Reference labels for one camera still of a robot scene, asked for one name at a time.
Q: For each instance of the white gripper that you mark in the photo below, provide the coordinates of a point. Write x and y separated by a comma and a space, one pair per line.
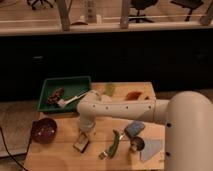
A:
86, 129

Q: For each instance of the wooden block eraser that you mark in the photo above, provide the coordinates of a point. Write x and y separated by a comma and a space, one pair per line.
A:
81, 143

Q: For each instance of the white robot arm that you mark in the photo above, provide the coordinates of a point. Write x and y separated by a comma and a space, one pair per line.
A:
187, 117

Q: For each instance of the white spatula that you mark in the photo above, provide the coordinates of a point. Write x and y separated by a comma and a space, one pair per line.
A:
63, 103

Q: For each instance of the green plastic tray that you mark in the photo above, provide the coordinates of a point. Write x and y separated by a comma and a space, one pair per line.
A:
68, 86

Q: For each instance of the brown grape bunch toy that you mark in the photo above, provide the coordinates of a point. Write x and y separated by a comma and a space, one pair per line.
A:
55, 96

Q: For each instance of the dark red bowl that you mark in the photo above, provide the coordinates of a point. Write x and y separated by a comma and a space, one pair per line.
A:
44, 130

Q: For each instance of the blue sponge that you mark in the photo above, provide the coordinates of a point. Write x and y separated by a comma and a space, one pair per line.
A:
134, 128

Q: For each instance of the orange toy food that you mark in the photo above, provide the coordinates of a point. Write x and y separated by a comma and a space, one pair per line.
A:
133, 95

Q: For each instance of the small metal cup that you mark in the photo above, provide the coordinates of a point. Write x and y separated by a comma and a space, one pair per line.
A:
137, 144

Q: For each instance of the grey blue cloth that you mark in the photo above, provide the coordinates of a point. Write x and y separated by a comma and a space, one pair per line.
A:
152, 147

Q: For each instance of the black office chair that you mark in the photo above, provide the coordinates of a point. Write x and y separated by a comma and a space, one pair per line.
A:
190, 4
141, 5
32, 3

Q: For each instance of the black office chair left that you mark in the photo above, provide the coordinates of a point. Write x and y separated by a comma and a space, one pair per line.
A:
32, 3

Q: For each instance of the black office chair right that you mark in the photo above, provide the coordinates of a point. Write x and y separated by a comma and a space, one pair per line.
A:
190, 4

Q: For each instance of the green handled fork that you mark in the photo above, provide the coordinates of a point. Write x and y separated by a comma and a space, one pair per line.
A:
112, 149

